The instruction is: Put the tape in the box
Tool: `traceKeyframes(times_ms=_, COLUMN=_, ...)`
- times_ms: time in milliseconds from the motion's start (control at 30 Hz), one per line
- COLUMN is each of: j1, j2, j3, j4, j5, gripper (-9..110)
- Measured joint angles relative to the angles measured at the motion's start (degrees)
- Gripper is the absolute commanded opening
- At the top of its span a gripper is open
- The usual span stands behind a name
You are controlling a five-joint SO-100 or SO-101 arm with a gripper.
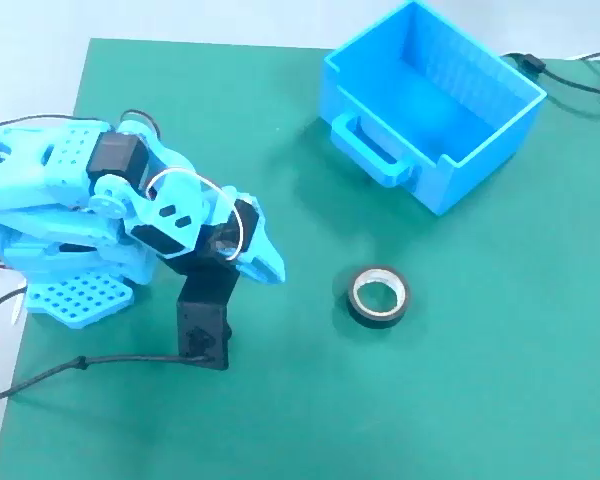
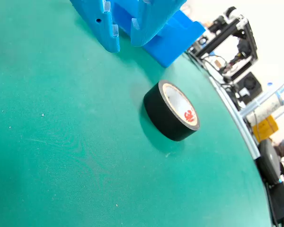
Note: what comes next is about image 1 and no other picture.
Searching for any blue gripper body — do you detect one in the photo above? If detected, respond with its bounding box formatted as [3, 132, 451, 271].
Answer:
[124, 167, 242, 260]

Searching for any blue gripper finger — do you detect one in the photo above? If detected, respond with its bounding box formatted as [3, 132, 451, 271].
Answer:
[233, 196, 288, 287]

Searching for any black tape roll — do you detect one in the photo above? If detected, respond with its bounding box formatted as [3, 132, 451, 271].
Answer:
[347, 263, 411, 330]

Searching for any blue perforated robot base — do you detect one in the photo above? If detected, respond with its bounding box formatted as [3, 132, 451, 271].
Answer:
[0, 219, 154, 330]

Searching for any white gripper servo wire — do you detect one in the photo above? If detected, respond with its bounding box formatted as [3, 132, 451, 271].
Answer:
[146, 167, 245, 262]

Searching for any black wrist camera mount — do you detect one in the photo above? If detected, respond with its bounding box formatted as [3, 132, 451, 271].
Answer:
[162, 234, 242, 372]

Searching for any black camera cable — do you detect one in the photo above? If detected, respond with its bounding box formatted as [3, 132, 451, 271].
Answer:
[0, 352, 216, 404]

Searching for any blue plastic box with handle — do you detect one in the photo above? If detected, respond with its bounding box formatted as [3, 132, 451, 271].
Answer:
[322, 0, 549, 217]

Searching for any black cable with connector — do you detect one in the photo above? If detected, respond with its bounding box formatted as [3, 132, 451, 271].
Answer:
[501, 51, 600, 97]

